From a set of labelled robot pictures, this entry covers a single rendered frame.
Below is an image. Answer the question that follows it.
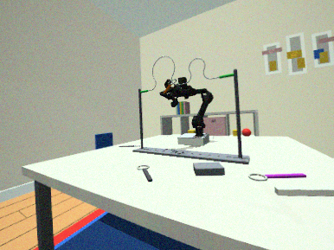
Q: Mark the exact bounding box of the purple handle with round loop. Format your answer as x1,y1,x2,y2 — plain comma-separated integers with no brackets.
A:
248,173,306,182

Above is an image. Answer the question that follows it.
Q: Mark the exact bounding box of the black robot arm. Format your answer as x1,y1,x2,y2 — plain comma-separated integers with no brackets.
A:
172,77,214,137

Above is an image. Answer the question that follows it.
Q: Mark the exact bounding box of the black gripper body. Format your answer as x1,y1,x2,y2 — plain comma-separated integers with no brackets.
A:
164,80,182,107

